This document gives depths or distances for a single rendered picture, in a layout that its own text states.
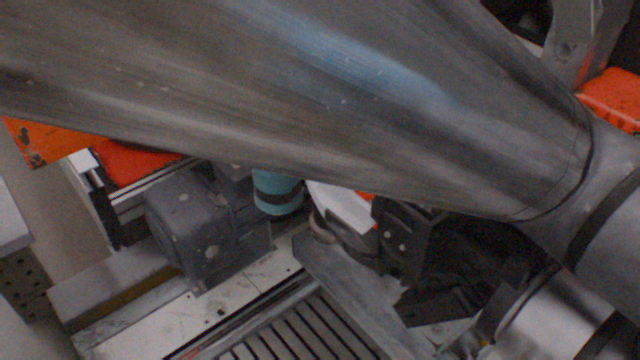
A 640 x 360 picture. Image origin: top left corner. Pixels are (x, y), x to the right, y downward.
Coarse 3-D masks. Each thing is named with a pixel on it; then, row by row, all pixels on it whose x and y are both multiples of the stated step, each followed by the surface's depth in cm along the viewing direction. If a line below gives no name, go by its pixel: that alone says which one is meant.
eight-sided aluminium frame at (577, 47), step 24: (552, 0) 44; (576, 0) 42; (600, 0) 40; (624, 0) 42; (552, 24) 45; (576, 24) 43; (600, 24) 42; (552, 48) 46; (576, 48) 44; (600, 48) 46; (552, 72) 47; (576, 72) 45; (600, 72) 48
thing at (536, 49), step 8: (496, 16) 63; (504, 24) 61; (512, 24) 61; (512, 32) 60; (520, 32) 60; (528, 32) 60; (520, 40) 60; (528, 40) 59; (536, 40) 59; (544, 40) 59; (528, 48) 59; (536, 48) 58; (536, 56) 59
